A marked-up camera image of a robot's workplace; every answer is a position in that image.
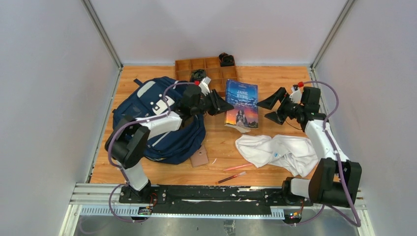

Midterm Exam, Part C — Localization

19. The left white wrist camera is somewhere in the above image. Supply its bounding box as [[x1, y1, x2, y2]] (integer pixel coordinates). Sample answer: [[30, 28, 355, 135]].
[[199, 77, 211, 95]]

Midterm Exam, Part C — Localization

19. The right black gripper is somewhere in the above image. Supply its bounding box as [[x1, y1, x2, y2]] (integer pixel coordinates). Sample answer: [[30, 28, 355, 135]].
[[256, 88, 304, 125]]

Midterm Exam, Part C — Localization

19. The white cloth garment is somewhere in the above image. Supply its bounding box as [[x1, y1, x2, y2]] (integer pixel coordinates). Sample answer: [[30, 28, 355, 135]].
[[235, 135, 319, 177]]

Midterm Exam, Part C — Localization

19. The aluminium frame rail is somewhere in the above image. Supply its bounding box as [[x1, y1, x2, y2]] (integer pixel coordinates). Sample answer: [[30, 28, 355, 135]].
[[59, 183, 375, 236]]

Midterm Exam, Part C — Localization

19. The black rolled belt middle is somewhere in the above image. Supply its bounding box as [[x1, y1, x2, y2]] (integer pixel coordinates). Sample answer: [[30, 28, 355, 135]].
[[189, 69, 207, 83]]

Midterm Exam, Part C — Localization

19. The navy blue backpack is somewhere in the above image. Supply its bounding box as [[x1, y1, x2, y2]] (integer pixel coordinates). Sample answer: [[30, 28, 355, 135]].
[[113, 76, 206, 165]]

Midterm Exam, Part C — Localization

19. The wooden compartment tray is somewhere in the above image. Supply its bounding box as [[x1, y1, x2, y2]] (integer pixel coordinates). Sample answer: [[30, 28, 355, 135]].
[[175, 57, 239, 97]]

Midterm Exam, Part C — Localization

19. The pink pen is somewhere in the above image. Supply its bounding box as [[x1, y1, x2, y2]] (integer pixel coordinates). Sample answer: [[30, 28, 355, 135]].
[[223, 163, 254, 171]]

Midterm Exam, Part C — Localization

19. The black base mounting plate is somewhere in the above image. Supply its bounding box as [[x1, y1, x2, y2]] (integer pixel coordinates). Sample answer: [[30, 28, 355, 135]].
[[118, 185, 313, 216]]

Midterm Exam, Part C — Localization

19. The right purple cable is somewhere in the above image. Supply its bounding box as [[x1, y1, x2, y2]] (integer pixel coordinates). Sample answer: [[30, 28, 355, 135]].
[[291, 81, 362, 228]]

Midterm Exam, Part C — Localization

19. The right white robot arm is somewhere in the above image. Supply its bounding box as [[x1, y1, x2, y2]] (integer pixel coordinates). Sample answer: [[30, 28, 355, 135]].
[[257, 86, 362, 207]]

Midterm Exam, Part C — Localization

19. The blue Jane Eyre book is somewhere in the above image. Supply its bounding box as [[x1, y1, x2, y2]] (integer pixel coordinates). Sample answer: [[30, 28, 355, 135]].
[[225, 79, 259, 133]]

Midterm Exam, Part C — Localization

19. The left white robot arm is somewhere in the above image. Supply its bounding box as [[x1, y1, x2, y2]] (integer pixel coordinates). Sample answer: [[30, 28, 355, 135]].
[[105, 82, 234, 203]]

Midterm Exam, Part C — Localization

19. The red clear-capped pen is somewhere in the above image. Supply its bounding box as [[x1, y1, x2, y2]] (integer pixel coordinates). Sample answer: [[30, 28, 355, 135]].
[[215, 171, 246, 184]]

